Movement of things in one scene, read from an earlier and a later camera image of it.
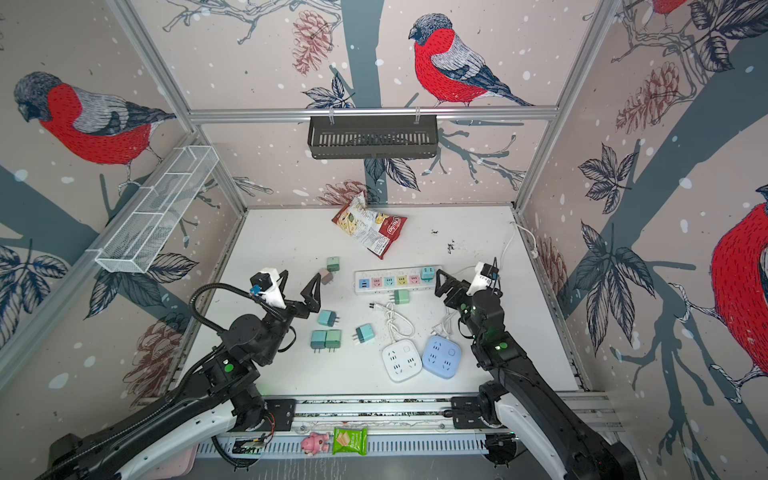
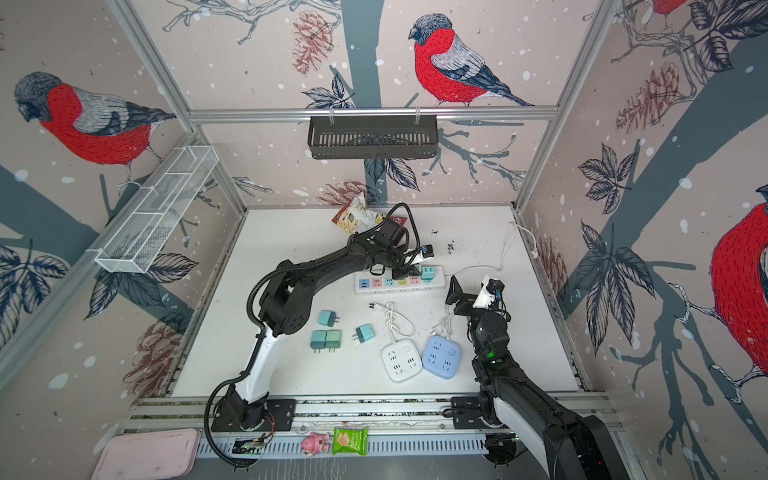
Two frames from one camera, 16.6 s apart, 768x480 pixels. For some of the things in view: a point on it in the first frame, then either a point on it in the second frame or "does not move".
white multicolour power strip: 386,281 does not move
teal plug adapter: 427,274 does not move
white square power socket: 401,359 does not move
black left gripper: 311,304 to 407,271
